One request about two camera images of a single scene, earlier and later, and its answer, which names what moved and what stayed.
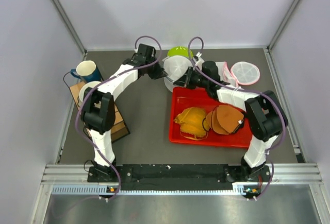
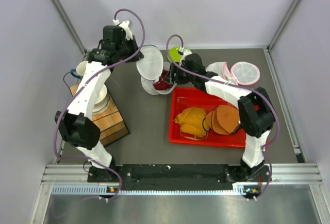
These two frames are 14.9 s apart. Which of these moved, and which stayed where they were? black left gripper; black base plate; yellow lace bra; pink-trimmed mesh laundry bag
Moved: black left gripper
Stayed: pink-trimmed mesh laundry bag; yellow lace bra; black base plate
